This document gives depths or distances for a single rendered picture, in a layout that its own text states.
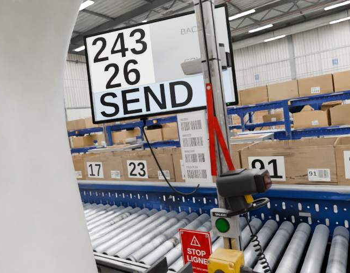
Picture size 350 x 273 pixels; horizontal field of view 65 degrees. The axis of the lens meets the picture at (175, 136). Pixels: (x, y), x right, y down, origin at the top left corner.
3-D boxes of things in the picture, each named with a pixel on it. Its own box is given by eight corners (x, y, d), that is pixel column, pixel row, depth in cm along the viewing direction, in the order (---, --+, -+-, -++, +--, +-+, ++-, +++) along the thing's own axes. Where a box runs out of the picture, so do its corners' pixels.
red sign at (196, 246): (183, 271, 80) (178, 228, 79) (185, 270, 81) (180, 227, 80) (235, 284, 71) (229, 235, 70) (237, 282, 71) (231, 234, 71)
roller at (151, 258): (135, 275, 98) (133, 261, 98) (203, 221, 141) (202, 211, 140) (146, 278, 95) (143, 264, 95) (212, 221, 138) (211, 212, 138)
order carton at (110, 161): (85, 181, 199) (82, 158, 198) (115, 172, 223) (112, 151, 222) (124, 182, 176) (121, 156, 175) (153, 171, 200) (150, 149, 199)
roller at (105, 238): (85, 261, 114) (77, 257, 116) (160, 216, 157) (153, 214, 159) (85, 251, 113) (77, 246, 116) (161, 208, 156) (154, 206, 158)
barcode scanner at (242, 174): (272, 217, 58) (259, 169, 59) (222, 220, 65) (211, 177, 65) (279, 207, 64) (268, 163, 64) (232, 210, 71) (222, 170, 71)
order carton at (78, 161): (54, 180, 220) (51, 160, 220) (84, 172, 245) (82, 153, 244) (86, 181, 199) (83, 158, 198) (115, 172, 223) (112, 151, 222)
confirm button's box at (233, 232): (211, 236, 71) (208, 210, 71) (216, 232, 74) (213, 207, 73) (236, 240, 67) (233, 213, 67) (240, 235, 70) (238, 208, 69)
